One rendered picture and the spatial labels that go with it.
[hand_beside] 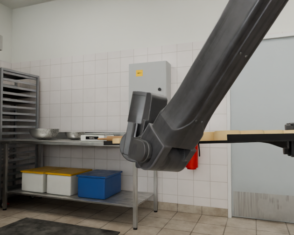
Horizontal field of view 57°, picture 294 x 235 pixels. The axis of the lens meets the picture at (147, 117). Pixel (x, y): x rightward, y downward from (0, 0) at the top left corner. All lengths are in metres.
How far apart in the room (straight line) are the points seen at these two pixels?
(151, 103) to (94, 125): 3.47
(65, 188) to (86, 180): 0.31
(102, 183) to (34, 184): 0.97
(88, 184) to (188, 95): 2.92
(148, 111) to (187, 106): 0.10
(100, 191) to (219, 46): 2.92
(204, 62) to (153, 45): 3.31
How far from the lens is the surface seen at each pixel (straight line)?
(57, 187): 3.53
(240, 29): 0.36
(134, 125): 0.48
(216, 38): 0.38
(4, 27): 5.12
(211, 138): 0.56
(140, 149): 0.42
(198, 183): 3.43
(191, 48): 3.52
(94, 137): 3.19
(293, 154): 0.92
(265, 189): 3.41
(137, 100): 0.48
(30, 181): 3.80
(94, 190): 3.23
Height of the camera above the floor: 1.03
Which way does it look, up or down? 2 degrees up
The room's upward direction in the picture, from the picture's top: straight up
